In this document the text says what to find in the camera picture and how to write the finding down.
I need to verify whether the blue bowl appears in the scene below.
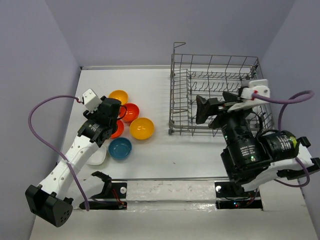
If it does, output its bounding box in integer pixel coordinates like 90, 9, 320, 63
108, 137, 133, 160

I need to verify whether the orange bowl near rack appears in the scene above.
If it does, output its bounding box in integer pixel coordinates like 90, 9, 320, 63
118, 103, 140, 123

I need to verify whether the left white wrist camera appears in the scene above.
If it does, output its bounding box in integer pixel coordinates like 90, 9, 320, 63
82, 88, 102, 113

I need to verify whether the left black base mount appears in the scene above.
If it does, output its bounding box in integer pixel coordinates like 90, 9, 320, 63
80, 171, 128, 210

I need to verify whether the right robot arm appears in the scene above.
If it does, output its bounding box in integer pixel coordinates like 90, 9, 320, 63
195, 92, 320, 196

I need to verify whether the grey wire dish rack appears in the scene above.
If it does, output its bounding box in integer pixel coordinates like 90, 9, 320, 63
168, 41, 263, 137

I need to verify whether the white square bowl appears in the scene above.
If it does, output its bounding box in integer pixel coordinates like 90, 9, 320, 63
86, 145, 107, 166

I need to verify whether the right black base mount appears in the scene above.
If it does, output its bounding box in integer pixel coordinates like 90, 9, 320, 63
214, 181, 263, 210

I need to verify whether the large yellow bowl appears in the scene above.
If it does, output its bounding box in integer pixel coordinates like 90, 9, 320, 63
129, 117, 155, 140

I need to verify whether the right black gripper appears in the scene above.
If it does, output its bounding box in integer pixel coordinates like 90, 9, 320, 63
195, 90, 263, 169

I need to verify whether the small yellow bowl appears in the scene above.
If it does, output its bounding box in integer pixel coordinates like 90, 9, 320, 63
108, 89, 129, 105

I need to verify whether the orange bowl left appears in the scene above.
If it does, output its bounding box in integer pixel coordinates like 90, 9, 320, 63
110, 120, 125, 139

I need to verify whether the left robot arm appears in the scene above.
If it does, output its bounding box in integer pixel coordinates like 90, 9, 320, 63
25, 96, 122, 228

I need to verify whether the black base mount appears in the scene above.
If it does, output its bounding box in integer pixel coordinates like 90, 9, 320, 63
214, 181, 263, 210
80, 171, 128, 210

